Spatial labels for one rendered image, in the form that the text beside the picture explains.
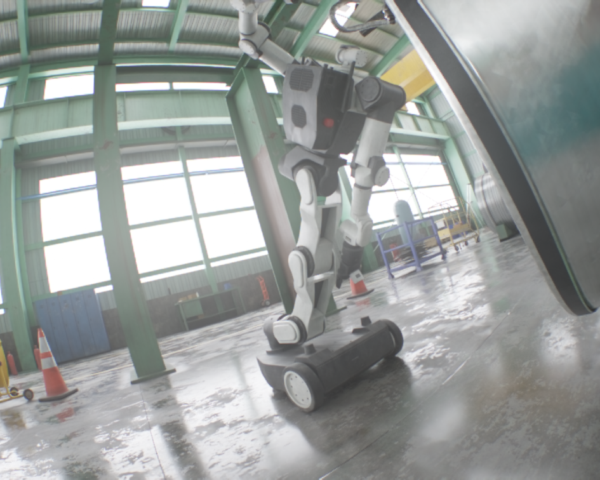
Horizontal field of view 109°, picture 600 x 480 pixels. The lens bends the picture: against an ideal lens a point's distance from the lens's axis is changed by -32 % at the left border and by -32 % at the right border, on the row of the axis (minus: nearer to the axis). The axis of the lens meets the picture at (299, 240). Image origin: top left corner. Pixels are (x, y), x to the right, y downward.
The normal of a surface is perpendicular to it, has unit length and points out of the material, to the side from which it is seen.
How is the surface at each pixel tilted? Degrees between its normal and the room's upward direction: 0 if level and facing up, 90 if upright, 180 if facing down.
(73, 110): 90
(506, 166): 112
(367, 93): 89
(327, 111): 135
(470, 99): 103
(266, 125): 90
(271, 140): 90
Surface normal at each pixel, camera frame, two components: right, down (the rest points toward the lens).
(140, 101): 0.51, -0.26
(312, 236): -0.77, 0.15
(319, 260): 0.65, 0.20
